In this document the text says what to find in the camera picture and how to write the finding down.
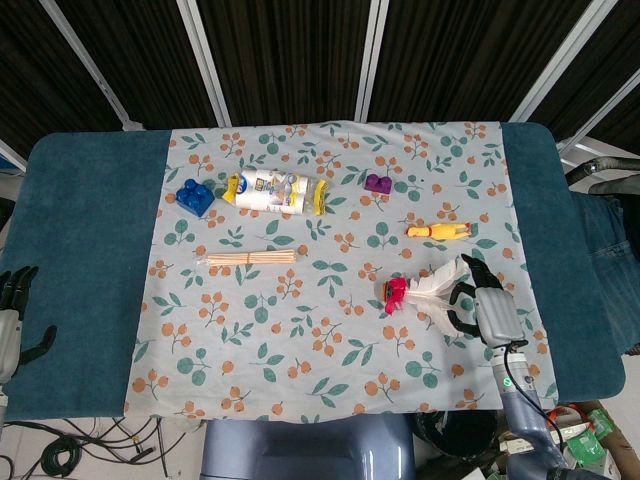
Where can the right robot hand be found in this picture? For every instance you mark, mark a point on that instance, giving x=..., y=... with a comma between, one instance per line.
x=495, y=312

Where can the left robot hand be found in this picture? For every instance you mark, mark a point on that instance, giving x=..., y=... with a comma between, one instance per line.
x=10, y=320

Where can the red and white feather shuttlecock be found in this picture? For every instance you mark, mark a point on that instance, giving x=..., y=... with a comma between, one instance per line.
x=420, y=292

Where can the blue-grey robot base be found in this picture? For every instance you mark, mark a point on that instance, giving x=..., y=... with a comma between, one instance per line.
x=305, y=450

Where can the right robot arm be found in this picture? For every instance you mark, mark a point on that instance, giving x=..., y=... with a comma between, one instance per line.
x=520, y=400

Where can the teal table cover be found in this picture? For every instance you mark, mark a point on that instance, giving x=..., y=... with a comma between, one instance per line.
x=85, y=270

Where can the yellow rubber chicken toy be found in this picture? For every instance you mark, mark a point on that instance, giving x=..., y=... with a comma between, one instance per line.
x=440, y=231

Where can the blue denim fabric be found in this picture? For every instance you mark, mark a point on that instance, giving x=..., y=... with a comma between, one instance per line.
x=607, y=270

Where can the black round bin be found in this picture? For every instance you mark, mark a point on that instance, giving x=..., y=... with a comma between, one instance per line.
x=455, y=442

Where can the clutter of boxes and packaging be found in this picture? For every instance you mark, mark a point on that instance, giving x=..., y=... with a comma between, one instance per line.
x=585, y=440

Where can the floral patterned cloth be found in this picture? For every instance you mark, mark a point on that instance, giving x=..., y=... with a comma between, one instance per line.
x=330, y=270

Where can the purple toy building block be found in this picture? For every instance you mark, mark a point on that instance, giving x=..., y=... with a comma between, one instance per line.
x=378, y=183

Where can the blue toy building block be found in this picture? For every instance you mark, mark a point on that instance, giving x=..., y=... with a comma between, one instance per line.
x=195, y=197

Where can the bundle of wooden sticks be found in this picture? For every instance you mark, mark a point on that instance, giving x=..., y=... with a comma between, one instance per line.
x=250, y=258

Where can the white and yellow plastic package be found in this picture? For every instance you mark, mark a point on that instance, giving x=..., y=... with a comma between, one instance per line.
x=275, y=192

